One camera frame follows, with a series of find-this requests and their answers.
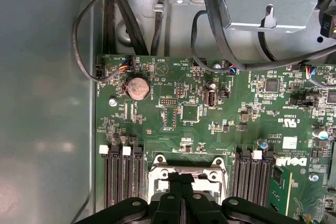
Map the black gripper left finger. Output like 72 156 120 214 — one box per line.
75 172 183 224

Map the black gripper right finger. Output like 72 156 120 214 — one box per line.
182 174 307 224

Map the black RAM slot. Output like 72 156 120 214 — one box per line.
249 150 263 208
132 147 146 204
99 145 115 208
122 146 134 206
261 150 275 209
233 150 251 206
109 145 124 208

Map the CPU socket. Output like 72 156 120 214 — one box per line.
146 153 229 206

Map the green motherboard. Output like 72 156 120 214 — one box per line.
94 54 336 224

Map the green RAM stick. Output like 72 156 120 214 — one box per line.
271 165 294 216

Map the internal USB port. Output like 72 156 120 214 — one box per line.
204 89 219 109

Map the round coin battery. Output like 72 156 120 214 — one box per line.
125 76 151 101

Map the black open PC case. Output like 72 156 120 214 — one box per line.
0 0 336 224

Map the grey metal disk bay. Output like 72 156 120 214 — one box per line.
115 0 336 62

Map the black power connector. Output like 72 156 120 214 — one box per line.
319 3 336 41

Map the black fan wire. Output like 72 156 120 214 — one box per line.
190 10 237 74

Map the black sleeved cable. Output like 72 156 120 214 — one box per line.
103 0 118 56
150 0 196 57
112 0 150 57

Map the thick black cable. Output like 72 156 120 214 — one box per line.
195 0 336 71

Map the thin black wire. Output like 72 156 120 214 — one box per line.
72 0 124 82

